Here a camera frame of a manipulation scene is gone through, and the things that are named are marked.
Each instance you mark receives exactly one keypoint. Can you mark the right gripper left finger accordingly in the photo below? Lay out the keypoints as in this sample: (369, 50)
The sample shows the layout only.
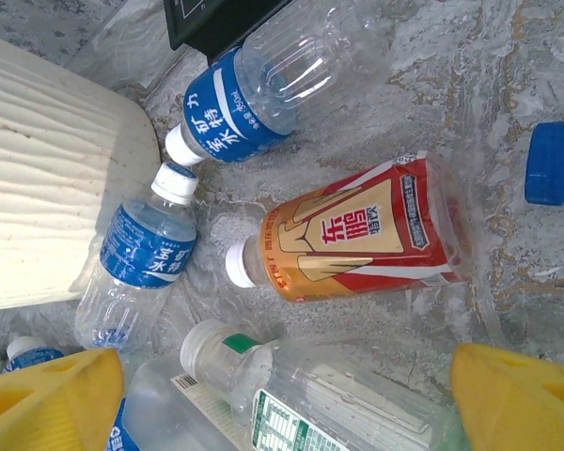
(42, 409)

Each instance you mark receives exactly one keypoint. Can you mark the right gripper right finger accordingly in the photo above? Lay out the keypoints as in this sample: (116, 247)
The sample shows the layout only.
(521, 404)

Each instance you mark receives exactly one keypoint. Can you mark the translucent square bottle with barcode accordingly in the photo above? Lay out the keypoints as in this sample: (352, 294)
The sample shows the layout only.
(169, 413)

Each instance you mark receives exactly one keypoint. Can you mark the tea bottle green white label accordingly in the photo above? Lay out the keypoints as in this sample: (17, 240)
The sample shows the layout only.
(272, 371)

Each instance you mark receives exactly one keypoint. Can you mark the red and gold drink bottle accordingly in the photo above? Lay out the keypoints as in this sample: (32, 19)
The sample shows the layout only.
(348, 235)

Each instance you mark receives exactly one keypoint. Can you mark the bottle with large-print blue label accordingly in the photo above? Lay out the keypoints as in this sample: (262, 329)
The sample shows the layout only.
(225, 113)

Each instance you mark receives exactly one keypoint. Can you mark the white ribbed plastic bin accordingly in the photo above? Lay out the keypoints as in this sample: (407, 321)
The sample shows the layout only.
(42, 188)

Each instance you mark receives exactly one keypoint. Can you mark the small blue-label bottle clean cap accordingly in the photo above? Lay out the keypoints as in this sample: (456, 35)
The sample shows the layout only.
(28, 354)

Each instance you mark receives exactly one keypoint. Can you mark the small blue-label bottle smudged cap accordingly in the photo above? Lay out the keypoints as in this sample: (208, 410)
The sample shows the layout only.
(145, 249)

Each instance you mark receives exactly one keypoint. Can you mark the black folding chessboard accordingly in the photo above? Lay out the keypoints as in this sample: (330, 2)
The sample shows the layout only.
(202, 23)

